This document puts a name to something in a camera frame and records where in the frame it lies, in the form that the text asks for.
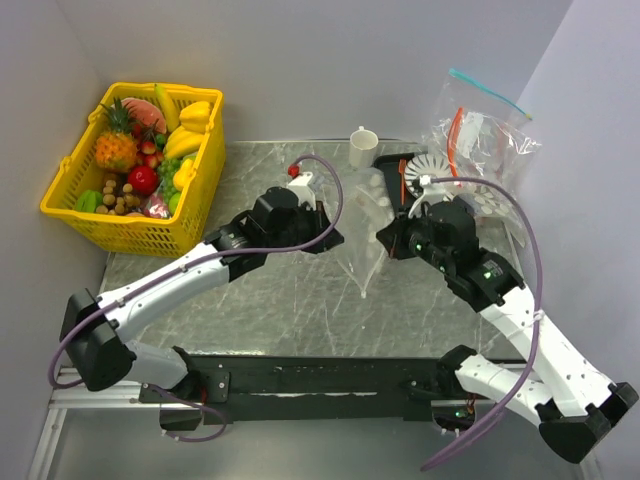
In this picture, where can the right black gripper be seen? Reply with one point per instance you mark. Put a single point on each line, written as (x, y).
(393, 235)

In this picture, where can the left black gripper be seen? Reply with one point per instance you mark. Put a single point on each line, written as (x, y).
(318, 218)

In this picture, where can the polka dot zip bag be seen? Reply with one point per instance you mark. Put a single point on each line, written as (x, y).
(367, 210)

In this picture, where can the toy pineapple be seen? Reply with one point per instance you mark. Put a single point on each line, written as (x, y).
(116, 147)

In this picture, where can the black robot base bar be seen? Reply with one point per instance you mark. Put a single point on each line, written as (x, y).
(261, 388)

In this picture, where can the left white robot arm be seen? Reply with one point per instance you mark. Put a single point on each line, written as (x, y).
(98, 333)

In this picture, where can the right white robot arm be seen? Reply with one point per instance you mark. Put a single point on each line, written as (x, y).
(571, 403)

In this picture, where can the clear zip bag orange seal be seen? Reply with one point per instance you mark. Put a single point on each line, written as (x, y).
(483, 146)

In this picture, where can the clear zip bag blue seal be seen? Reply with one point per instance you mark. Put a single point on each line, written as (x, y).
(460, 92)

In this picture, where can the striped white plate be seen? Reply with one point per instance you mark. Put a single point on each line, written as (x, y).
(434, 165)

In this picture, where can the white ceramic mug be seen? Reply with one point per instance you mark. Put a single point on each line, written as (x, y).
(363, 145)

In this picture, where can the yellow toy lemon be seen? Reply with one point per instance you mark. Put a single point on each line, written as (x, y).
(184, 174)

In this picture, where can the green toy apple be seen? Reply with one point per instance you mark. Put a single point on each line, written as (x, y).
(173, 203)

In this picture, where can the yellow toy banana bunch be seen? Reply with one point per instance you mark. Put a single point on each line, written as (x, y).
(182, 142)

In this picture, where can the green toy grapes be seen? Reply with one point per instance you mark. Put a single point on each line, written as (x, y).
(166, 172)

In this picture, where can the yellow plastic basket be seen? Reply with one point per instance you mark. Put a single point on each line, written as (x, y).
(169, 238)

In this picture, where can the yellow toy bell pepper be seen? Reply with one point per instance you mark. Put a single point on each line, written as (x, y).
(195, 117)

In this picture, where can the red toy apple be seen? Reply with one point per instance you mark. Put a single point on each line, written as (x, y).
(143, 180)

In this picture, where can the red toy strawberries bunch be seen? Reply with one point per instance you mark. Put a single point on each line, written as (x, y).
(150, 143)

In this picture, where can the brown toy longan bunch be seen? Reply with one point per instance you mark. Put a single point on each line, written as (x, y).
(119, 199)

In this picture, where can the toy watermelon slice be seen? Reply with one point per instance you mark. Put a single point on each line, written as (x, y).
(146, 113)

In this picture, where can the green toy starfruit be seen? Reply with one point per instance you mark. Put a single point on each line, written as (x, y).
(89, 201)

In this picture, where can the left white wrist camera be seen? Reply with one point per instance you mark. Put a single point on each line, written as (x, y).
(303, 185)

